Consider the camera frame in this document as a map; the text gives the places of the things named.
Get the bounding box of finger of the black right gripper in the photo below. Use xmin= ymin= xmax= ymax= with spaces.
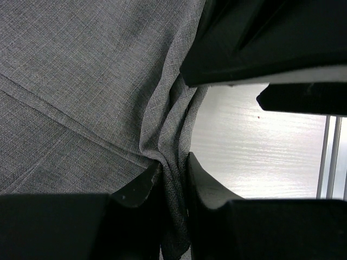
xmin=180 ymin=1 xmax=346 ymax=87
xmin=256 ymin=82 xmax=346 ymax=116

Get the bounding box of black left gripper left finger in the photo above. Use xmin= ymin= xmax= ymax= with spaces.
xmin=1 ymin=162 xmax=163 ymax=259

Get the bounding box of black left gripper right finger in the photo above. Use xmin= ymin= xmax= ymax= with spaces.
xmin=187 ymin=153 xmax=346 ymax=259

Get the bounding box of grey cloth napkin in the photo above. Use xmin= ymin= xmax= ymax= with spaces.
xmin=1 ymin=1 xmax=207 ymax=259

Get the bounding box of aluminium mounting rail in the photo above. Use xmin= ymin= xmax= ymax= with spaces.
xmin=316 ymin=116 xmax=347 ymax=200

